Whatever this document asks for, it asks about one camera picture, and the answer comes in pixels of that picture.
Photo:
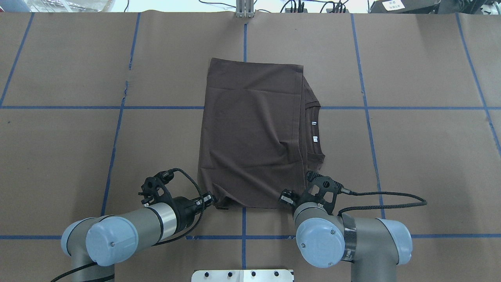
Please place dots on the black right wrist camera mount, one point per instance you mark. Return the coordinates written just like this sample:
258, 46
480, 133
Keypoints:
325, 190

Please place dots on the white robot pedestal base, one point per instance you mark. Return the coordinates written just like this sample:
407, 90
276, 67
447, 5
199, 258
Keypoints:
244, 275

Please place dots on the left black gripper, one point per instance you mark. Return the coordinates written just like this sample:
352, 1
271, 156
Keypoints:
183, 207

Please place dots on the brown t-shirt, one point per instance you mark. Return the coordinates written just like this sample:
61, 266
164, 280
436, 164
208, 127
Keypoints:
260, 133

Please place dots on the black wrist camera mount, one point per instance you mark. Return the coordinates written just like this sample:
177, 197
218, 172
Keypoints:
325, 190
154, 189

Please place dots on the aluminium frame post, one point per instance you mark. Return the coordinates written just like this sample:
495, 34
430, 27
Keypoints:
245, 8

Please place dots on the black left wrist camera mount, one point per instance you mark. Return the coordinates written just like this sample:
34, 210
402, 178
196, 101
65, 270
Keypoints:
154, 189

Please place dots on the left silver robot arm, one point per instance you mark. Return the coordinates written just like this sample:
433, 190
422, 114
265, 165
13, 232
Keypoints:
96, 244

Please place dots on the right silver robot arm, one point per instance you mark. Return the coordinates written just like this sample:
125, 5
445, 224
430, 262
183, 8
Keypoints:
373, 246

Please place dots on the black box with label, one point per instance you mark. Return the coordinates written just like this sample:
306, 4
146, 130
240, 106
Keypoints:
404, 6

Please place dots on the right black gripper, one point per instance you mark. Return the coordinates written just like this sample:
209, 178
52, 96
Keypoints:
288, 197

